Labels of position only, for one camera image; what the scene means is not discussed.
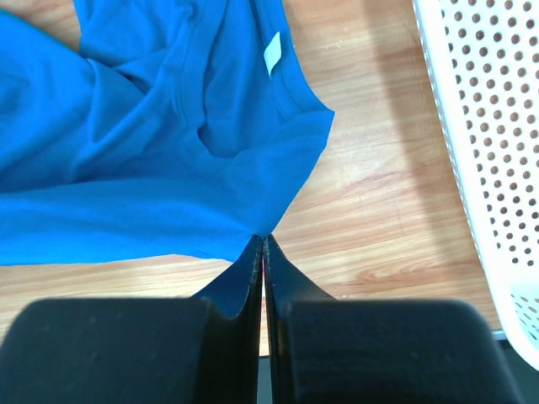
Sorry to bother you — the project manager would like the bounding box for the white perforated basket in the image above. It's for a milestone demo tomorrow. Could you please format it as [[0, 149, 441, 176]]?
[[413, 1, 538, 367]]

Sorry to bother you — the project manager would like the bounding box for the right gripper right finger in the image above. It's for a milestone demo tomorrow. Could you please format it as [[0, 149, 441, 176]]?
[[264, 237, 523, 403]]

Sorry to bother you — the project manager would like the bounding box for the blue t shirt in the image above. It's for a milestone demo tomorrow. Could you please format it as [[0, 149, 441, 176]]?
[[1, 1, 334, 265]]

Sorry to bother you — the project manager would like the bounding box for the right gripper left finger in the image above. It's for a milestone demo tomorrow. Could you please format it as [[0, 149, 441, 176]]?
[[1, 237, 263, 403]]

